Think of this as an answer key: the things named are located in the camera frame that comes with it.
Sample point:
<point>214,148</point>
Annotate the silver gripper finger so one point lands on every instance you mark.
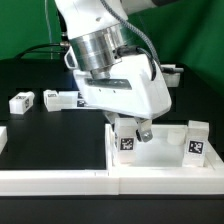
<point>111,116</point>
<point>144,132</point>

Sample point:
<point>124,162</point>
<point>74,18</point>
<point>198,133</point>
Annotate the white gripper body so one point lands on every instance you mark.
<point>130,90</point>

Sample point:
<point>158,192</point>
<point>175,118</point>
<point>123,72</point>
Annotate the white square table top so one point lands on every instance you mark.
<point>164,150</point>

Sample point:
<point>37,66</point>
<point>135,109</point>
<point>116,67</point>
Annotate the white marker tag sheet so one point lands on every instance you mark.
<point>72,100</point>

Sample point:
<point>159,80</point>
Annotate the white U-shaped obstacle fence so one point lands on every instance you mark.
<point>115,181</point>

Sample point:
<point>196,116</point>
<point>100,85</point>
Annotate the white block left edge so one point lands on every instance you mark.
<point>3,137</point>

